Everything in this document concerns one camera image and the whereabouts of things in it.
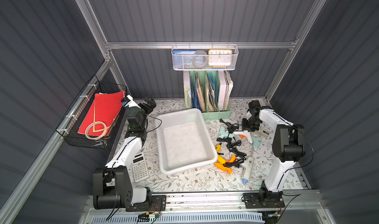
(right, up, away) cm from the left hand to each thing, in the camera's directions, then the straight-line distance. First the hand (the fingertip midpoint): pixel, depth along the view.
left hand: (145, 98), depth 79 cm
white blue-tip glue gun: (+56, -40, +1) cm, 69 cm away
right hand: (+63, -19, +17) cm, 68 cm away
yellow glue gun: (+42, -35, +6) cm, 55 cm away
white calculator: (-5, -40, +5) cm, 40 cm away
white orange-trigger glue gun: (+57, -23, +20) cm, 64 cm away
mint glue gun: (+67, -27, +14) cm, 74 cm away
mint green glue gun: (+45, -22, +17) cm, 53 cm away
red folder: (-19, -5, -6) cm, 20 cm away
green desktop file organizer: (+37, +6, +15) cm, 41 cm away
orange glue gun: (+43, -39, +3) cm, 58 cm away
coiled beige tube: (-15, -18, -13) cm, 26 cm away
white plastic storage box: (+21, -27, +18) cm, 38 cm away
